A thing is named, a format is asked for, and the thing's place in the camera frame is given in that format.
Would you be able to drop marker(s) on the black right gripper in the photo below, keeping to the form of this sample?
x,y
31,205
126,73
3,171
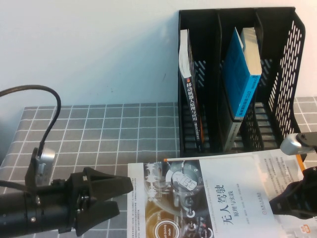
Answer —
x,y
313,193

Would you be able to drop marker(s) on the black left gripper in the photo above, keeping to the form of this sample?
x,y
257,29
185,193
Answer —
x,y
59,208

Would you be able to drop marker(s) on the white self-driving book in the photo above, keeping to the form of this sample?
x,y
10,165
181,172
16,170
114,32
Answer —
x,y
210,198

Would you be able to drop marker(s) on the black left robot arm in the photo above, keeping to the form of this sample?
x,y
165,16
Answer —
x,y
15,213

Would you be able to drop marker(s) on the black spine book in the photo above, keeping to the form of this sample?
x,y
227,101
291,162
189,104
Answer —
x,y
192,99

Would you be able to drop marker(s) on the blue cover book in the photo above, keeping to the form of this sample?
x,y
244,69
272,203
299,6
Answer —
x,y
235,69

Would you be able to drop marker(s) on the black plastic book stand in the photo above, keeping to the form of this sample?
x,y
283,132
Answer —
x,y
250,19

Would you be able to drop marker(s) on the grey checkered tablecloth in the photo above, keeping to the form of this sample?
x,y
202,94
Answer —
x,y
99,129

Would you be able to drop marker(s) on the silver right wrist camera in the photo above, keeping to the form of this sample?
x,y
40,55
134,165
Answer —
x,y
289,146

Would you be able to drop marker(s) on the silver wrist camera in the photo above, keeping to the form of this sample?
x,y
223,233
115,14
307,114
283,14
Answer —
x,y
47,156
289,146

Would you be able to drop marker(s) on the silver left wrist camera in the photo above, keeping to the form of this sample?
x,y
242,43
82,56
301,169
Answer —
x,y
47,156

